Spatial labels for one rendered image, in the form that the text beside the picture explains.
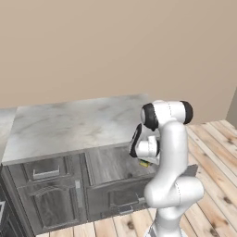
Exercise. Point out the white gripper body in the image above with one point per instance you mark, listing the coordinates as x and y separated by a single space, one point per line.
153 160

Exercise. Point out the grey cabinet door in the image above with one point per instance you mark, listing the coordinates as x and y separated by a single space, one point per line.
51 203

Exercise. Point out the open grey drawer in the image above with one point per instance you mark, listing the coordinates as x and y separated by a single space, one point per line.
114 166

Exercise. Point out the yellow green sponge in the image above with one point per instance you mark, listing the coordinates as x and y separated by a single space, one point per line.
143 163

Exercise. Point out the small grey drawer front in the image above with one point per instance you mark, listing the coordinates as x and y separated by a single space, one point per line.
46 163

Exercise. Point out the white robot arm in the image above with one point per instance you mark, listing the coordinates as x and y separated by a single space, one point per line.
172 160

